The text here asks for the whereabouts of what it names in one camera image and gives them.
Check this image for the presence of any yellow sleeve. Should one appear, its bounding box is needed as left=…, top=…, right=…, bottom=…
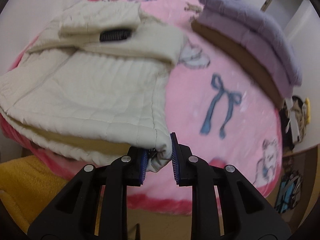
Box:
left=1, top=155, right=67, bottom=233

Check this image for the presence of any purple folded garment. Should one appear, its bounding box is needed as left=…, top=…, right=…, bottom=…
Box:
left=199, top=0, right=302, bottom=86

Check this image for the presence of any open suitcase with clothes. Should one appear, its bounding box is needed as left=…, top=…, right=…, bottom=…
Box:
left=279, top=95, right=311, bottom=151

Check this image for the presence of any cream quilted jacket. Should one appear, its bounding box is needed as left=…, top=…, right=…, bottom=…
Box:
left=1, top=0, right=187, bottom=172

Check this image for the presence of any brown folded garment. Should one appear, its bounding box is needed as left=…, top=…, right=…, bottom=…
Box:
left=191, top=20, right=284, bottom=110

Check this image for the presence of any blue black backpack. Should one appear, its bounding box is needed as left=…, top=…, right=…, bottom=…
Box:
left=274, top=171, right=303, bottom=214

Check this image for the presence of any lilac folded garment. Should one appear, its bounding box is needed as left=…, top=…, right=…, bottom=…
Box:
left=196, top=12, right=293, bottom=98

